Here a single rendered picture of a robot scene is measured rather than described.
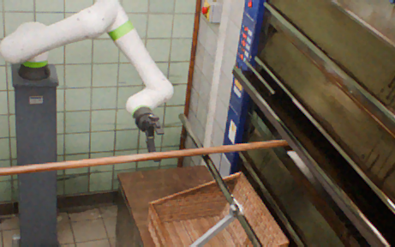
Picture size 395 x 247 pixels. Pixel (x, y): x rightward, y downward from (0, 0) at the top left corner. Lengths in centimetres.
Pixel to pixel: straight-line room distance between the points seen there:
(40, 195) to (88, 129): 66
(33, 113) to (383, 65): 174
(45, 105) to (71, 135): 79
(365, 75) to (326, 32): 32
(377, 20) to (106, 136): 223
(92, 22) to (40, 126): 74
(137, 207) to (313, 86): 123
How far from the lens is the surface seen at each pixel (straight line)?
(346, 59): 227
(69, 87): 373
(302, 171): 263
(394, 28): 209
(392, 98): 205
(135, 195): 335
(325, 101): 243
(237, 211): 234
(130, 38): 282
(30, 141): 322
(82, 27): 267
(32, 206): 345
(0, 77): 367
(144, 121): 275
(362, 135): 224
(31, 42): 282
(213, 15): 336
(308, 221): 264
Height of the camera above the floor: 259
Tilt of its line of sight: 30 degrees down
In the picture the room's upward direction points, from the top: 10 degrees clockwise
